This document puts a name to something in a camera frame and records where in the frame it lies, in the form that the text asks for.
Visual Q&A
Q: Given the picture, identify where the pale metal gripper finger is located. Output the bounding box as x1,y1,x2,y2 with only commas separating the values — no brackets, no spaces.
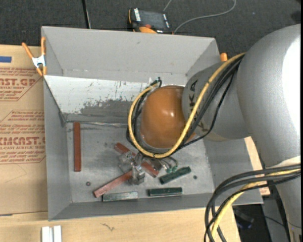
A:
129,163,146,186
118,152,136,172

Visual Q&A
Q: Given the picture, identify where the red-brown flat block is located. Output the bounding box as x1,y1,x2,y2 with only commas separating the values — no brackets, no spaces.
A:
113,142,160,178
92,169,134,199
73,121,82,172

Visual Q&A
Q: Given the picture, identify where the dark green flat block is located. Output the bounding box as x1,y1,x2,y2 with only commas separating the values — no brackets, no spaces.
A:
147,187,183,197
102,191,139,202
159,166,192,185

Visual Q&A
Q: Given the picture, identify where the grey metal bin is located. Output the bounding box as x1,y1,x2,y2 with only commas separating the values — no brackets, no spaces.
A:
41,26,265,222

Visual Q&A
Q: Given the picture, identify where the brown cardboard board red print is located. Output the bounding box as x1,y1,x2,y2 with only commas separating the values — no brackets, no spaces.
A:
0,43,49,217

